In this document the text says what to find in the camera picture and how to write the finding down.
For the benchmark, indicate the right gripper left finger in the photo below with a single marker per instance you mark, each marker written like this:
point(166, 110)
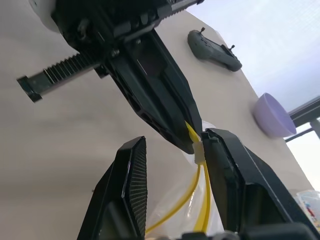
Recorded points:
point(112, 200)

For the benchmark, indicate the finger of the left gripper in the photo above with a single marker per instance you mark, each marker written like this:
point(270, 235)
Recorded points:
point(150, 100)
point(185, 90)

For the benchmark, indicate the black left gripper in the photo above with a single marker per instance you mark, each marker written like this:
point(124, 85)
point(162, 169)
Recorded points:
point(100, 22)

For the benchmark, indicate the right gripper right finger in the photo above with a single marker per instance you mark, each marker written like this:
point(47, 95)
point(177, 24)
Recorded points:
point(250, 195)

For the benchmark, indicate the clear yellow zipper bag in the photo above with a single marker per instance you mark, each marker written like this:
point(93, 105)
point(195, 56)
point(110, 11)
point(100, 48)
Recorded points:
point(198, 155)

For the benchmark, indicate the black handheld controller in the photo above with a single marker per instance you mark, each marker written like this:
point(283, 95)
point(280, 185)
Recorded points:
point(212, 51)

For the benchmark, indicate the purple plastic bowl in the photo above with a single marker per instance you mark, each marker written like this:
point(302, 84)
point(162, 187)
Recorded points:
point(267, 117)

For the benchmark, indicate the dark window frame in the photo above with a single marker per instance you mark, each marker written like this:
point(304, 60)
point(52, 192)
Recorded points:
point(305, 112)

